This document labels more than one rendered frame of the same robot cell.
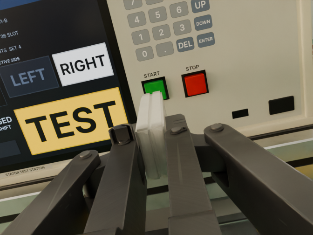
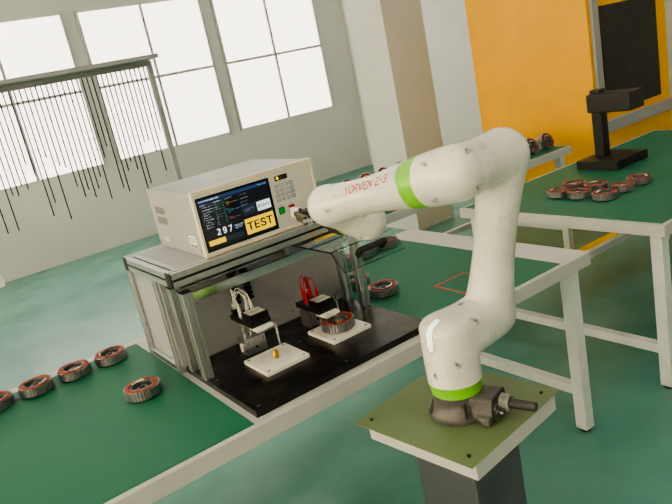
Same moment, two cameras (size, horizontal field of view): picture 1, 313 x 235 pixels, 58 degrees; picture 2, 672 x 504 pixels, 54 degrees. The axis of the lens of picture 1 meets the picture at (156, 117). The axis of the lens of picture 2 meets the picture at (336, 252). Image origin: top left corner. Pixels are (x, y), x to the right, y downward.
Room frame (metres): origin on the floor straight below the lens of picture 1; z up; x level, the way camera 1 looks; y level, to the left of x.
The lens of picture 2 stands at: (-1.51, 1.14, 1.60)
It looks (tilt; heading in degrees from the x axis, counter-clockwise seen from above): 16 degrees down; 323
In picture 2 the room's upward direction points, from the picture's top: 12 degrees counter-clockwise
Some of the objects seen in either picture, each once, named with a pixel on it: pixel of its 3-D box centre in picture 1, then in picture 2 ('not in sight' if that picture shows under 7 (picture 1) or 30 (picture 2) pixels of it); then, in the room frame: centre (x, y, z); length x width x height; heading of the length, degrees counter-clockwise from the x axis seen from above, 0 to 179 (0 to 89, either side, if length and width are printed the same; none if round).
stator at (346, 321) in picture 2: not in sight; (337, 322); (0.13, -0.03, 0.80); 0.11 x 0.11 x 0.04
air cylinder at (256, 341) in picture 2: not in sight; (252, 342); (0.29, 0.20, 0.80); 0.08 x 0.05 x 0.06; 86
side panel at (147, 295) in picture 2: not in sight; (156, 318); (0.56, 0.38, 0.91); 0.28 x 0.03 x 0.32; 176
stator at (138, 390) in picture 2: not in sight; (142, 389); (0.40, 0.55, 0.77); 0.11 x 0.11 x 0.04
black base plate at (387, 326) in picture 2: not in sight; (307, 347); (0.15, 0.09, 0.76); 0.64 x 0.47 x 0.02; 86
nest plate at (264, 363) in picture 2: not in sight; (276, 358); (0.15, 0.21, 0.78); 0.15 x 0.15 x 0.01; 86
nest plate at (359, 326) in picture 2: not in sight; (339, 329); (0.13, -0.03, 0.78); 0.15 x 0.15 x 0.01; 86
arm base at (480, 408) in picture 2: not in sight; (480, 401); (-0.55, 0.10, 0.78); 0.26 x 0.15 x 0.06; 15
